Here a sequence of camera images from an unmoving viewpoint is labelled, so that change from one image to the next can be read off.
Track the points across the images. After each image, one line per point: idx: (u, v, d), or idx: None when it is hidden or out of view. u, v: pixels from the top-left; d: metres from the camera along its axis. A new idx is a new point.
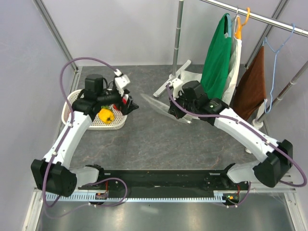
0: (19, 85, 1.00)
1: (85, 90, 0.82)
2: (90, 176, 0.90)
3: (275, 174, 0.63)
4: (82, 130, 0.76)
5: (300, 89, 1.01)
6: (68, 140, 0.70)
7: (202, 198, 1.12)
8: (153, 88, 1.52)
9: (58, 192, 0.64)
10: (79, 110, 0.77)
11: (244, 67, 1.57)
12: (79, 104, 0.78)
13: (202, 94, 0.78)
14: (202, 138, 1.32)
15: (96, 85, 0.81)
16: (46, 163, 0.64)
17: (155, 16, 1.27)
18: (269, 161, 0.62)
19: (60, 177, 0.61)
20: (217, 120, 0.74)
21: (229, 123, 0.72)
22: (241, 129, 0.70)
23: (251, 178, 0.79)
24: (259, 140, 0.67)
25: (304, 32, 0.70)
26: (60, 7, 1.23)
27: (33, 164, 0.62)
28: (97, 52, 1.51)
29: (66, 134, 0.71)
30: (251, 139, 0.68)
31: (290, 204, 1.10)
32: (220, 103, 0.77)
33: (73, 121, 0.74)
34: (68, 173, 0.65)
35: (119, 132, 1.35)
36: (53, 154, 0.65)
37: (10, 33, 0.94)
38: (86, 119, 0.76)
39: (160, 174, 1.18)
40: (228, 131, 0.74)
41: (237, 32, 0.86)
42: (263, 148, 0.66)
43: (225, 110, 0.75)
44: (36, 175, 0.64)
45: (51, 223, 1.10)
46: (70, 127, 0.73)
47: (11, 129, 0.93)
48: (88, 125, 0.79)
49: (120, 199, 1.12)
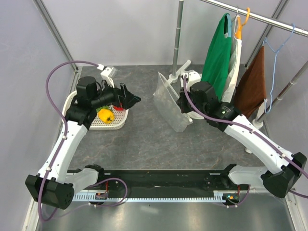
0: (19, 85, 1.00)
1: (78, 96, 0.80)
2: (89, 179, 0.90)
3: (288, 188, 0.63)
4: (77, 140, 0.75)
5: (300, 89, 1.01)
6: (63, 152, 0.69)
7: (202, 198, 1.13)
8: (153, 88, 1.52)
9: (56, 204, 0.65)
10: (73, 118, 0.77)
11: (244, 67, 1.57)
12: (73, 113, 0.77)
13: (214, 98, 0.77)
14: (202, 138, 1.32)
15: (88, 90, 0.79)
16: (40, 178, 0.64)
17: (155, 16, 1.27)
18: (284, 176, 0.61)
19: (56, 192, 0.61)
20: (230, 126, 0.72)
21: (243, 132, 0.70)
22: (254, 140, 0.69)
23: (255, 183, 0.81)
24: (274, 152, 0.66)
25: (304, 32, 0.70)
26: (60, 7, 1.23)
27: (27, 180, 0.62)
28: (97, 52, 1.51)
29: (60, 147, 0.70)
30: (265, 151, 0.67)
31: (290, 204, 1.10)
32: (232, 109, 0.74)
33: (67, 133, 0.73)
34: (64, 186, 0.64)
35: (119, 132, 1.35)
36: (47, 170, 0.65)
37: (10, 33, 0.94)
38: (81, 128, 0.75)
39: (160, 174, 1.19)
40: (240, 139, 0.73)
41: (237, 32, 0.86)
42: (277, 162, 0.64)
43: (238, 117, 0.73)
44: (31, 191, 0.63)
45: (51, 223, 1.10)
46: (64, 139, 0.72)
47: (11, 128, 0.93)
48: (84, 134, 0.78)
49: (120, 199, 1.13)
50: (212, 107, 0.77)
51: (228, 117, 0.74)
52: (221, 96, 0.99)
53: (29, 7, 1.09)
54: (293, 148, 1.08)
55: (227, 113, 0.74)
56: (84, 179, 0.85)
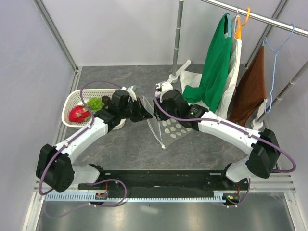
0: (20, 85, 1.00)
1: (110, 103, 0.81)
2: (88, 177, 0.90)
3: (265, 163, 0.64)
4: (96, 136, 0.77)
5: (300, 89, 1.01)
6: (83, 138, 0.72)
7: (202, 198, 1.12)
8: (153, 88, 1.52)
9: (52, 185, 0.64)
10: (100, 118, 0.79)
11: (244, 67, 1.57)
12: (102, 114, 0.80)
13: (183, 102, 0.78)
14: (202, 138, 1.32)
15: (121, 100, 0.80)
16: (55, 150, 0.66)
17: (155, 16, 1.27)
18: (256, 152, 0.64)
19: (62, 168, 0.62)
20: (200, 123, 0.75)
21: (211, 125, 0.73)
22: (223, 128, 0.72)
23: (248, 173, 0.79)
24: (242, 134, 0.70)
25: (304, 31, 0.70)
26: (60, 7, 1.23)
27: (43, 147, 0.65)
28: (97, 52, 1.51)
29: (83, 132, 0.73)
30: (235, 135, 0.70)
31: (290, 204, 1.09)
32: (200, 109, 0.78)
33: (92, 124, 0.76)
34: (69, 169, 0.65)
35: (119, 132, 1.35)
36: (64, 145, 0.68)
37: (10, 33, 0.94)
38: (105, 127, 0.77)
39: (160, 174, 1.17)
40: (212, 132, 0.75)
41: (237, 32, 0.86)
42: (247, 142, 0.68)
43: (206, 114, 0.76)
44: (41, 159, 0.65)
45: (51, 223, 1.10)
46: (88, 128, 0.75)
47: (11, 129, 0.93)
48: (104, 134, 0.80)
49: (120, 199, 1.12)
50: (184, 111, 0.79)
51: (198, 116, 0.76)
52: (221, 96, 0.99)
53: (29, 7, 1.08)
54: (293, 148, 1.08)
55: (197, 114, 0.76)
56: (84, 174, 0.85)
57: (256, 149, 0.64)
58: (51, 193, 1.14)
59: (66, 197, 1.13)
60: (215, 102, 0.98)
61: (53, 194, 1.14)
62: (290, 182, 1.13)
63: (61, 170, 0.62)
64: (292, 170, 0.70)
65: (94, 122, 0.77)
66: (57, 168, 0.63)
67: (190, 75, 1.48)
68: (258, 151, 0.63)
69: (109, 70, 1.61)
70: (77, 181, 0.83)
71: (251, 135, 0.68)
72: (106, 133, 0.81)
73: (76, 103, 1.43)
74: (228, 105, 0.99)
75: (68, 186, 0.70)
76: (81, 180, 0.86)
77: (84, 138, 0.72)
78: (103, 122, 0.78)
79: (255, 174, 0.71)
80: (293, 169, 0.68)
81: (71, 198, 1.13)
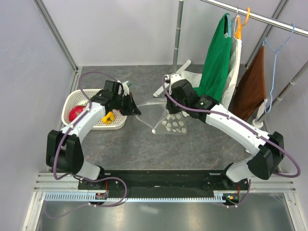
0: (21, 85, 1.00)
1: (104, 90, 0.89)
2: (91, 172, 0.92)
3: (269, 166, 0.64)
4: (95, 118, 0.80)
5: (300, 89, 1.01)
6: (86, 120, 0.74)
7: (202, 198, 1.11)
8: (153, 88, 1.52)
9: (66, 168, 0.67)
10: (97, 101, 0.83)
11: (244, 67, 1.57)
12: (97, 99, 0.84)
13: (192, 92, 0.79)
14: (202, 138, 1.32)
15: (114, 87, 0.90)
16: (61, 134, 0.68)
17: (155, 16, 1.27)
18: (262, 154, 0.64)
19: (74, 148, 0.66)
20: (208, 116, 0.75)
21: (221, 119, 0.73)
22: (232, 124, 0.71)
23: (248, 174, 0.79)
24: (251, 134, 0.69)
25: (304, 31, 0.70)
26: (60, 7, 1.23)
27: (50, 134, 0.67)
28: (97, 52, 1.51)
29: (83, 115, 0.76)
30: (243, 134, 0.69)
31: (290, 204, 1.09)
32: (210, 100, 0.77)
33: (90, 108, 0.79)
34: (80, 150, 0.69)
35: (119, 132, 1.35)
36: (70, 127, 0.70)
37: (10, 33, 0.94)
38: (102, 109, 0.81)
39: (160, 174, 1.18)
40: (220, 127, 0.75)
41: (237, 32, 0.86)
42: (254, 142, 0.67)
43: (216, 106, 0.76)
44: (50, 145, 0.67)
45: (51, 223, 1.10)
46: (88, 111, 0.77)
47: (11, 129, 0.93)
48: (101, 117, 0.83)
49: (119, 199, 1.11)
50: (193, 101, 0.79)
51: (208, 107, 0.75)
52: (221, 97, 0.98)
53: (29, 7, 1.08)
54: (293, 148, 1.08)
55: (206, 105, 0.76)
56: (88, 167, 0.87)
57: (262, 151, 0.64)
58: (51, 193, 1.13)
59: (66, 197, 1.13)
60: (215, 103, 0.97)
61: (53, 194, 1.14)
62: (290, 182, 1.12)
63: (72, 150, 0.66)
64: (292, 177, 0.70)
65: (92, 107, 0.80)
66: (69, 149, 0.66)
67: (190, 75, 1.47)
68: (264, 153, 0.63)
69: (109, 70, 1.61)
70: (82, 170, 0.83)
71: (260, 136, 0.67)
72: (102, 117, 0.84)
73: (76, 103, 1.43)
74: (228, 105, 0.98)
75: (79, 170, 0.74)
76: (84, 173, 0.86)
77: (87, 120, 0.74)
78: (100, 105, 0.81)
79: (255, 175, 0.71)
80: (293, 177, 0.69)
81: (71, 198, 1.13)
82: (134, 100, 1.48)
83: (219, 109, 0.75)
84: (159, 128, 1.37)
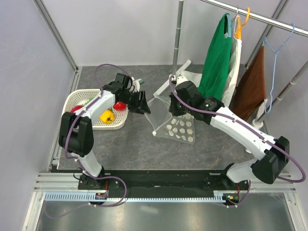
0: (21, 85, 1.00)
1: (114, 82, 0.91)
2: (93, 168, 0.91)
3: (274, 171, 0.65)
4: (107, 105, 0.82)
5: (300, 89, 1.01)
6: (97, 105, 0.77)
7: (202, 198, 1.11)
8: (153, 88, 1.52)
9: (78, 148, 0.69)
10: (108, 90, 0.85)
11: (244, 67, 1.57)
12: (108, 88, 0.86)
13: (197, 94, 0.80)
14: (202, 138, 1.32)
15: (124, 79, 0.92)
16: (74, 116, 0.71)
17: (155, 16, 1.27)
18: (268, 159, 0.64)
19: (86, 130, 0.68)
20: (213, 118, 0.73)
21: (226, 122, 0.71)
22: (238, 128, 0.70)
23: (249, 175, 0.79)
24: (256, 138, 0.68)
25: (304, 31, 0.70)
26: (60, 7, 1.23)
27: (64, 114, 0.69)
28: (97, 52, 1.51)
29: (96, 101, 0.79)
30: (249, 138, 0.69)
31: (290, 204, 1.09)
32: (215, 102, 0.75)
33: (102, 96, 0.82)
34: (91, 133, 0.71)
35: (120, 132, 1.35)
36: (83, 110, 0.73)
37: (10, 33, 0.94)
38: (112, 97, 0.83)
39: (160, 174, 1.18)
40: (225, 130, 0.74)
41: (237, 32, 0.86)
42: (260, 147, 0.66)
43: (222, 109, 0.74)
44: (63, 125, 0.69)
45: (51, 223, 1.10)
46: (99, 97, 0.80)
47: (11, 129, 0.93)
48: (112, 105, 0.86)
49: (118, 199, 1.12)
50: (198, 102, 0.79)
51: (213, 109, 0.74)
52: (221, 96, 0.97)
53: (29, 7, 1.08)
54: (293, 148, 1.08)
55: (211, 107, 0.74)
56: (92, 161, 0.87)
57: (268, 156, 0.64)
58: (51, 193, 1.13)
59: (66, 197, 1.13)
60: None
61: (53, 193, 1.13)
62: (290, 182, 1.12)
63: (84, 131, 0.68)
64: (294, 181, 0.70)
65: (103, 94, 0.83)
66: (81, 128, 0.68)
67: (190, 75, 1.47)
68: (270, 159, 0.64)
69: (109, 70, 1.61)
70: (87, 162, 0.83)
71: (266, 141, 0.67)
72: (113, 105, 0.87)
73: (76, 103, 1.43)
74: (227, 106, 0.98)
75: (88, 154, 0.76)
76: (88, 168, 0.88)
77: (99, 104, 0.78)
78: (111, 94, 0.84)
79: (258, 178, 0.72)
80: (295, 182, 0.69)
81: (71, 198, 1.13)
82: None
83: (224, 112, 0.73)
84: (160, 131, 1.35)
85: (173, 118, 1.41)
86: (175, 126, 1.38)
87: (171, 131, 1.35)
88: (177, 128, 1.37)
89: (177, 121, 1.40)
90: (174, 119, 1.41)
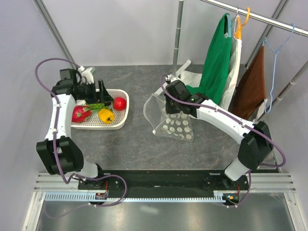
0: (21, 86, 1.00)
1: (61, 80, 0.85)
2: (91, 169, 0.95)
3: (253, 153, 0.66)
4: (70, 109, 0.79)
5: (300, 89, 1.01)
6: (63, 116, 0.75)
7: (201, 198, 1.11)
8: (153, 88, 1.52)
9: (72, 167, 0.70)
10: (60, 92, 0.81)
11: (244, 67, 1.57)
12: (58, 89, 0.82)
13: (184, 91, 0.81)
14: (202, 138, 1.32)
15: (71, 74, 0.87)
16: (50, 142, 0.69)
17: (155, 16, 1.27)
18: (246, 141, 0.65)
19: (70, 148, 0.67)
20: (198, 110, 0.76)
21: (209, 112, 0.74)
22: (219, 116, 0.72)
23: (243, 170, 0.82)
24: (236, 124, 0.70)
25: (304, 32, 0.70)
26: (60, 7, 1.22)
27: (39, 147, 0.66)
28: (97, 52, 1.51)
29: (57, 112, 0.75)
30: (229, 124, 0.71)
31: (290, 204, 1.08)
32: (201, 96, 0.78)
33: (59, 103, 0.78)
34: (74, 147, 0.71)
35: (119, 132, 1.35)
36: (55, 131, 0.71)
37: (10, 33, 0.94)
38: (70, 98, 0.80)
39: (160, 174, 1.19)
40: (210, 120, 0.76)
41: (237, 32, 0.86)
42: (239, 131, 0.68)
43: (206, 101, 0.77)
44: (43, 156, 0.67)
45: (51, 223, 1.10)
46: (59, 107, 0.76)
47: (11, 129, 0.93)
48: (74, 105, 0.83)
49: (116, 199, 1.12)
50: (186, 98, 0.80)
51: (199, 102, 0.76)
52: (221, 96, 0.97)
53: (29, 6, 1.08)
54: (293, 148, 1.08)
55: (197, 101, 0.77)
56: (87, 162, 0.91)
57: (246, 138, 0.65)
58: (51, 193, 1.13)
59: (66, 197, 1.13)
60: (215, 102, 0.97)
61: (53, 193, 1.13)
62: (290, 182, 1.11)
63: (70, 149, 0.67)
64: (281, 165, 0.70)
65: (60, 100, 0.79)
66: (65, 151, 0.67)
67: (190, 75, 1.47)
68: (249, 140, 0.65)
69: (109, 70, 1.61)
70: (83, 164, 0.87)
71: (245, 125, 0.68)
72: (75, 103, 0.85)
73: None
74: (227, 105, 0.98)
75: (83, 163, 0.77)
76: (87, 173, 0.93)
77: (64, 116, 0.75)
78: (67, 95, 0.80)
79: (244, 164, 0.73)
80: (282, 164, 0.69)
81: (71, 198, 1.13)
82: (134, 100, 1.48)
83: (208, 103, 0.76)
84: (160, 130, 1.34)
85: (168, 118, 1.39)
86: (171, 125, 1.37)
87: (169, 130, 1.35)
88: (173, 127, 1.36)
89: (173, 120, 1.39)
90: (168, 118, 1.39)
